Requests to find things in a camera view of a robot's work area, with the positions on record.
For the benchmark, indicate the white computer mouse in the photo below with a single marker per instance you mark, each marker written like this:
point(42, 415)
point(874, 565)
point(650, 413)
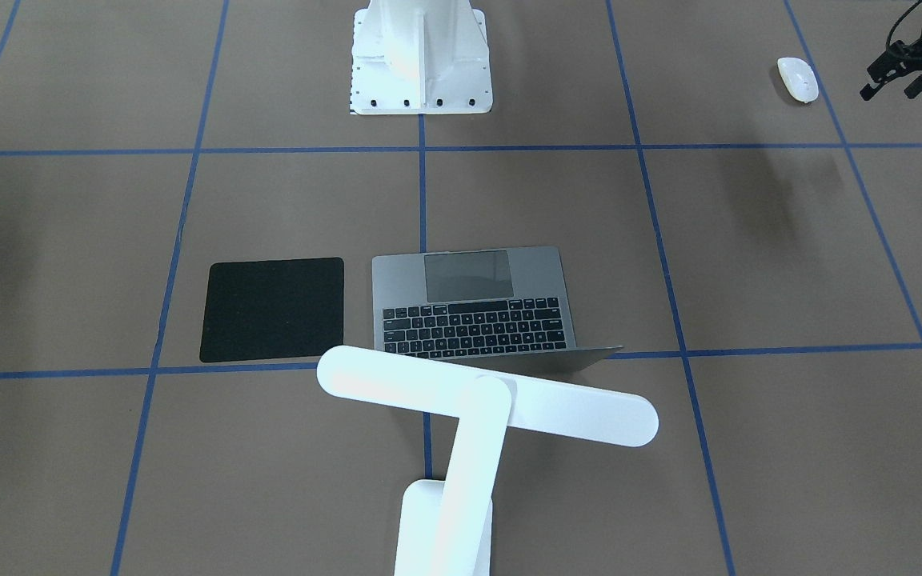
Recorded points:
point(798, 78)

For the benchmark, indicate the grey laptop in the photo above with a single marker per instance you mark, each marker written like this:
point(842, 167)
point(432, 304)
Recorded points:
point(503, 309)

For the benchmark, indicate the black mouse pad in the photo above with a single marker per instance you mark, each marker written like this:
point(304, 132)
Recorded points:
point(273, 309)

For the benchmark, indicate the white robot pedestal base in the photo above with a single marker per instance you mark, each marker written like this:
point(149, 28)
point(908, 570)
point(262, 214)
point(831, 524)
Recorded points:
point(420, 57)

